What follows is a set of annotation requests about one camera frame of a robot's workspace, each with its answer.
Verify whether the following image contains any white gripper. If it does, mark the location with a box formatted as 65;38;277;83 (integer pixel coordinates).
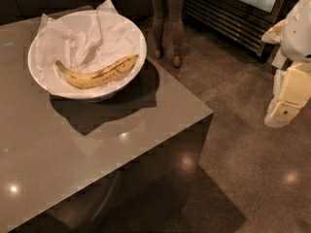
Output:
261;0;311;128

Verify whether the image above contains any white crumpled paper liner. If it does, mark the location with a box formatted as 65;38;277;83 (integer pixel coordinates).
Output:
33;0;143;96

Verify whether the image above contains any black glass door refrigerator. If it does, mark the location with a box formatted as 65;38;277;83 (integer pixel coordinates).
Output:
184;0;298;60

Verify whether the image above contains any yellow ripe banana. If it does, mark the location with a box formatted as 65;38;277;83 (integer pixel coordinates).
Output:
55;54;138;88

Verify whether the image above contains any white bowl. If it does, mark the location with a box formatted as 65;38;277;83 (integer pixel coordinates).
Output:
27;9;148;101

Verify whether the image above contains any person in dark trousers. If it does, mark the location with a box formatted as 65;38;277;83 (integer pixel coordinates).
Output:
146;0;189;69

